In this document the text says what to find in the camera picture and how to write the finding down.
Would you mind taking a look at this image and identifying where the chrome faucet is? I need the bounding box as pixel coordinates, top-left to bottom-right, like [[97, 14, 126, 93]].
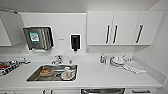
[[51, 54, 64, 66]]

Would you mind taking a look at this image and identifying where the teal dispenser sticker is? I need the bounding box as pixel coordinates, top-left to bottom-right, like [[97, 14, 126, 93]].
[[29, 31, 40, 43]]

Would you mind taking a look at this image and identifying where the white base cabinet door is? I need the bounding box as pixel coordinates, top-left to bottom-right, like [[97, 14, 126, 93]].
[[47, 88, 82, 94], [13, 88, 48, 94]]

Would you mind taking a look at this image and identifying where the white plate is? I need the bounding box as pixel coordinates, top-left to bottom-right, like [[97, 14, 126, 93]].
[[59, 71, 76, 82]]

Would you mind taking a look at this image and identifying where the white drawer front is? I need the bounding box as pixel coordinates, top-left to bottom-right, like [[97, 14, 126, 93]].
[[125, 87, 155, 94]]

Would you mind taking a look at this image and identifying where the black cabinet bar handle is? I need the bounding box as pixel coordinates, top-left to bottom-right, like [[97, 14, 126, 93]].
[[135, 23, 144, 44], [112, 24, 119, 45], [104, 23, 111, 45]]

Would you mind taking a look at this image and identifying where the black wall soap dispenser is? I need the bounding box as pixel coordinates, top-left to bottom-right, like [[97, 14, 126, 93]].
[[69, 33, 82, 54]]

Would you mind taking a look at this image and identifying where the steel paper towel dispenser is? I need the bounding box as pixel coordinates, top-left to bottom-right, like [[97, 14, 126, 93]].
[[22, 25, 55, 53]]

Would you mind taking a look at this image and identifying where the clear small bottle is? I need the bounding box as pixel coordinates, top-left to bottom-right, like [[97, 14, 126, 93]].
[[105, 56, 111, 66]]

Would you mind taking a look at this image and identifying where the white paper towel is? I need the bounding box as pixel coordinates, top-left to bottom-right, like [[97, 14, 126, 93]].
[[33, 48, 47, 54]]

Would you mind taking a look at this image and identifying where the stack of white plates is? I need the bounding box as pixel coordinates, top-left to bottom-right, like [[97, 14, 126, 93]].
[[110, 55, 128, 68]]

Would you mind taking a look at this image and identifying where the stainless steel sink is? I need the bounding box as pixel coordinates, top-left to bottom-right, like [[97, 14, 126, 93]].
[[25, 63, 80, 84]]

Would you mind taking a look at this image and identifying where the brown bowl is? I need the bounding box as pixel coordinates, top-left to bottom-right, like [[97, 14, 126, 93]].
[[39, 66, 55, 78]]

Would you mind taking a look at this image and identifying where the white wall outlet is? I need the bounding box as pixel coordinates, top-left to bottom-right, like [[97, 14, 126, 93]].
[[85, 46, 90, 54]]

